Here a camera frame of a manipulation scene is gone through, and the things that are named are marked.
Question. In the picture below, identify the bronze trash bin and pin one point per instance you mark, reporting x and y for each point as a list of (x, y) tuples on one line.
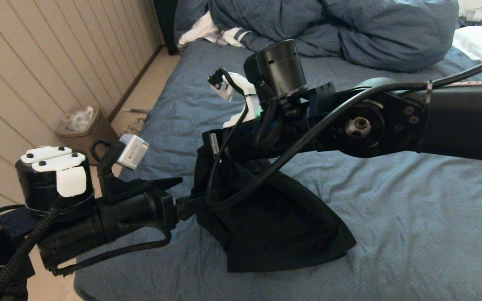
[(78, 140)]

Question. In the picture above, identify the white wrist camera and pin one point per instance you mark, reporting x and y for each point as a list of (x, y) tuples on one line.
[(133, 151), (241, 85)]

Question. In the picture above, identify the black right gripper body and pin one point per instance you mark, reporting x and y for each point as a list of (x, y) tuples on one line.
[(247, 146)]

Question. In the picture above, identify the green patterned slippers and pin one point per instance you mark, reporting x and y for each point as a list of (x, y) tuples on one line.
[(137, 125)]

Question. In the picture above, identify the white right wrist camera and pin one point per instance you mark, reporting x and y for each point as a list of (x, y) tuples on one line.
[(241, 85)]

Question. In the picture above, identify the white striped garment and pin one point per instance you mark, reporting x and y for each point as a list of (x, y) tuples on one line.
[(201, 31)]

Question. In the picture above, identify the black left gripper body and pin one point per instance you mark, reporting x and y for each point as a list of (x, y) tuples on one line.
[(132, 213)]

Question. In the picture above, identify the crumpled blue duvet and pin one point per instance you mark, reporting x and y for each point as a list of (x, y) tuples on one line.
[(370, 33)]

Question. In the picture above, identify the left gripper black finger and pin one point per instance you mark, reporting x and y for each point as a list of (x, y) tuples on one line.
[(157, 185), (186, 208)]

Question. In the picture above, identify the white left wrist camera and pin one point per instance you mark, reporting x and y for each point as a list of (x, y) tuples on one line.
[(133, 151)]

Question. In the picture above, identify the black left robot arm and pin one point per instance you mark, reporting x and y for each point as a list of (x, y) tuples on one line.
[(48, 188)]

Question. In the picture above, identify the black bedside furniture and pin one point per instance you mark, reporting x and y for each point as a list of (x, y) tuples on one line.
[(166, 25)]

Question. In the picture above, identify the black printed t-shirt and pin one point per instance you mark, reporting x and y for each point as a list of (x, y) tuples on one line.
[(283, 234)]

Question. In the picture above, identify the blue bed sheet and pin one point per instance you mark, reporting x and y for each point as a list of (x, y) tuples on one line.
[(412, 230)]

